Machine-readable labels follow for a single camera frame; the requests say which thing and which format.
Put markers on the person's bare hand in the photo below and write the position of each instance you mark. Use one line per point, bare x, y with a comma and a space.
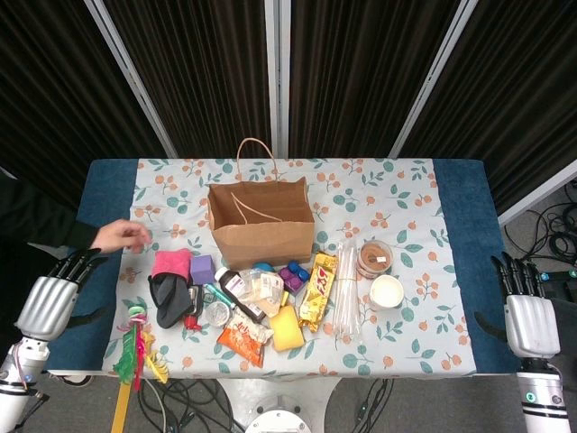
119, 236

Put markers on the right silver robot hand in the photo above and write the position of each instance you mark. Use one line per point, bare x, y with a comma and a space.
532, 325

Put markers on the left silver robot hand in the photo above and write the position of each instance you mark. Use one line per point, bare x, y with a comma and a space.
45, 302

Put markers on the white cup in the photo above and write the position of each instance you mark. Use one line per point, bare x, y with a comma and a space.
386, 291

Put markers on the clear plastic packet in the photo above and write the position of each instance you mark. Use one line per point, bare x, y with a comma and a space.
266, 288

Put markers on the clear straw bundle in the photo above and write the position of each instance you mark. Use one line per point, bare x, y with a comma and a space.
346, 288

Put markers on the gold snack package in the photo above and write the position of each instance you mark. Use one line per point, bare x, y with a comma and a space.
317, 293

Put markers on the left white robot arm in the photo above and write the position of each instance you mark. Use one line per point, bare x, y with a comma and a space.
18, 365

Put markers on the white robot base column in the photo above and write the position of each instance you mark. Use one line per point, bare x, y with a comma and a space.
277, 417

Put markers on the person's black sleeved forearm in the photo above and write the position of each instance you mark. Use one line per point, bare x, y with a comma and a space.
40, 216

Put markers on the teal tube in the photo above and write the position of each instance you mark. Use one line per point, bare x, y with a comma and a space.
221, 295

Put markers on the clear round container of pins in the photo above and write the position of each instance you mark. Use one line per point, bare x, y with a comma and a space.
217, 314

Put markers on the brown paper bag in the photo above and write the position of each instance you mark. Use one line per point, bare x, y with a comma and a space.
266, 243

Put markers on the orange snack bag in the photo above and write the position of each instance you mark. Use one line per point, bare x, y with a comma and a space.
243, 338

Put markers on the black power strip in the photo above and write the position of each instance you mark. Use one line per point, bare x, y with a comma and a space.
559, 275

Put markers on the pink cloth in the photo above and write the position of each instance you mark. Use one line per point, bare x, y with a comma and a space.
171, 262

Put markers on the dark grey cloth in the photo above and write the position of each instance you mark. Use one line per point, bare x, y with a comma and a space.
171, 302

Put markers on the purple foam cube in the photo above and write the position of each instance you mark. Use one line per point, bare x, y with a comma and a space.
202, 269

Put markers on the black bottle with red cap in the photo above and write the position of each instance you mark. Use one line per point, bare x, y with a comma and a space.
195, 300

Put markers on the colourful feather toy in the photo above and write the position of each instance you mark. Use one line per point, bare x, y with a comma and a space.
133, 347

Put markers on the dark brown drink bottle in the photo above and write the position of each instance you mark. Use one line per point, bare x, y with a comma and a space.
231, 282

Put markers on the blue table cover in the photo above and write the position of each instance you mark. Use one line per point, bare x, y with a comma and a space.
464, 216

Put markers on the dark ribbed divider panel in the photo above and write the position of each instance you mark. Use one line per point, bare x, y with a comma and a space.
518, 90
203, 67
360, 67
54, 90

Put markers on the floral tablecloth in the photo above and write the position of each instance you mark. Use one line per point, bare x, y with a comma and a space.
396, 212

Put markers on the purple and blue toy brick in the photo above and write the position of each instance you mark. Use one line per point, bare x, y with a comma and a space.
293, 279

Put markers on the yellow sponge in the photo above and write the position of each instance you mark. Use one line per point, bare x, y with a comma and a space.
287, 329

